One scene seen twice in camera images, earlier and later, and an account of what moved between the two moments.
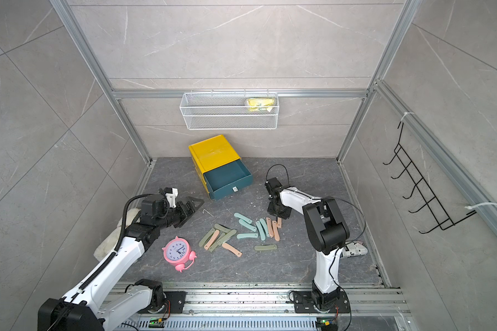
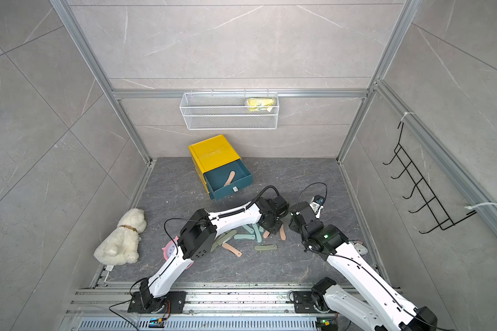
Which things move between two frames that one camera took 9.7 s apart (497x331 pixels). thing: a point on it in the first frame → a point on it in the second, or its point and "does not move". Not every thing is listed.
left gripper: x=185 y=214 → x=280 y=222
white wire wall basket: x=230 y=111 does not move
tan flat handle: x=230 y=249 does not move
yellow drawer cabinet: x=212 y=154 does not move
